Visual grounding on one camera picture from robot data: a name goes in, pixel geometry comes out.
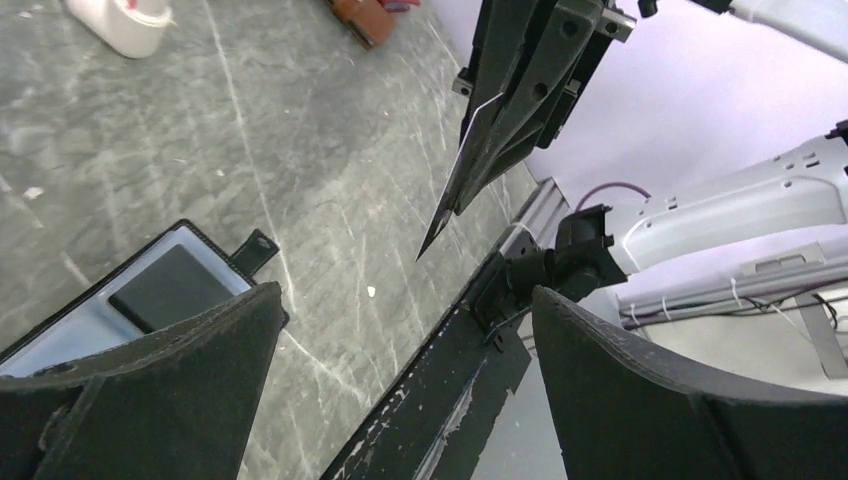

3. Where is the brown leather card holder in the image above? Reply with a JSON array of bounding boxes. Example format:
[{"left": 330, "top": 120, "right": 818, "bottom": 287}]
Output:
[{"left": 326, "top": 0, "right": 395, "bottom": 50}]

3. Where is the black leather card holder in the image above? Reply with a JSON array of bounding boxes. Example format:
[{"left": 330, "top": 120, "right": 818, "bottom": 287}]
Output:
[{"left": 1, "top": 219, "right": 279, "bottom": 377}]

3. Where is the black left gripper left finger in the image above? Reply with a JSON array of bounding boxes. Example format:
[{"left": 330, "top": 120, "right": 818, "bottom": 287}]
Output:
[{"left": 1, "top": 282, "right": 285, "bottom": 479}]

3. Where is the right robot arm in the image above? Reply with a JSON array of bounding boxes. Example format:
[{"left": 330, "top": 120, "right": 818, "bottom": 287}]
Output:
[{"left": 423, "top": 1, "right": 847, "bottom": 337}]

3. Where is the black VIP card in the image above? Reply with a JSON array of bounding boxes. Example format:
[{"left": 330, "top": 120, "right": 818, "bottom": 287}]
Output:
[{"left": 415, "top": 93, "right": 503, "bottom": 261}]

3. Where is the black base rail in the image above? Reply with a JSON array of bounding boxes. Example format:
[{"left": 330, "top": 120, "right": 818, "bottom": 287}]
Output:
[{"left": 321, "top": 231, "right": 564, "bottom": 480}]

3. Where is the red leather card holder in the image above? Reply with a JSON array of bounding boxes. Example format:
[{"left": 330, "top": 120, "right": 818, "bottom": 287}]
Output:
[{"left": 378, "top": 0, "right": 421, "bottom": 13}]

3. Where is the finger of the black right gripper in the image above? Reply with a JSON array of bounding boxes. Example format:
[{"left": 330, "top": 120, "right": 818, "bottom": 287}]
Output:
[
  {"left": 454, "top": 1, "right": 550, "bottom": 215},
  {"left": 453, "top": 1, "right": 603, "bottom": 214}
]

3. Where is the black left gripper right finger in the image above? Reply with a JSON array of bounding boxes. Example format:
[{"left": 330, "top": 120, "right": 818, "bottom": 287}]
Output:
[{"left": 532, "top": 287, "right": 847, "bottom": 479}]

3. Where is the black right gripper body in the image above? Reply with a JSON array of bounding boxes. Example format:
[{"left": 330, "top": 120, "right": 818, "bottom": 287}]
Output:
[{"left": 454, "top": 1, "right": 636, "bottom": 149}]

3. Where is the white PVC pipe frame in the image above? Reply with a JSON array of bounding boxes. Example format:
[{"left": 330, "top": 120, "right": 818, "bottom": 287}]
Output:
[{"left": 66, "top": 0, "right": 173, "bottom": 59}]

